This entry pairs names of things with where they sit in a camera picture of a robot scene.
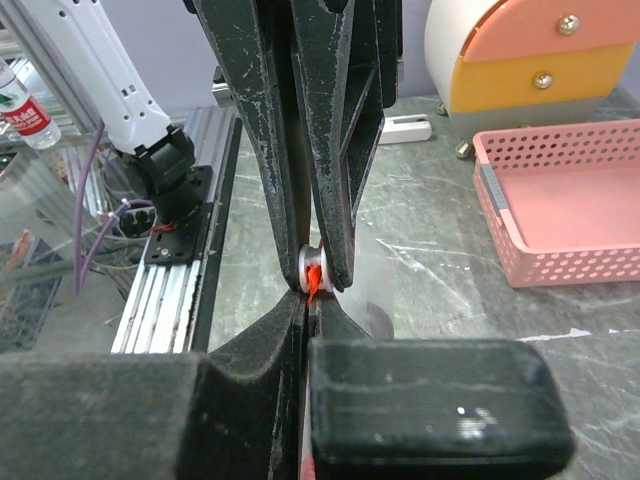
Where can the round white drawer organizer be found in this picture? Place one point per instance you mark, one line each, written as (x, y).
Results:
(520, 63)

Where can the aluminium frame rail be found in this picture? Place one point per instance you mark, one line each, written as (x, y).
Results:
(186, 173)

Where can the plastic water bottle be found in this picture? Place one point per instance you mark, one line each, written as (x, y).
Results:
(24, 114)

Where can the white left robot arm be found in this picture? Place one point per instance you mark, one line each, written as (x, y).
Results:
(310, 80)

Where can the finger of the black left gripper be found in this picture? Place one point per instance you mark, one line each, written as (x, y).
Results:
(345, 57)
(252, 41)

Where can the small white rectangular device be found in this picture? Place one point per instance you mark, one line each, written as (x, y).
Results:
(406, 129)

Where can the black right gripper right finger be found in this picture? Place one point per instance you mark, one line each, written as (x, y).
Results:
(381, 408)

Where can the pink perforated plastic basket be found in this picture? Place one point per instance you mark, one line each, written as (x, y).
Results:
(562, 202)

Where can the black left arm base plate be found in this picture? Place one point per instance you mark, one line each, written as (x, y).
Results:
(181, 239)

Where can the orange zip bag with vegetables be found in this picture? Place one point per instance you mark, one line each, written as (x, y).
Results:
(369, 301)

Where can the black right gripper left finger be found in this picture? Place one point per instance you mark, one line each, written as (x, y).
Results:
(231, 414)

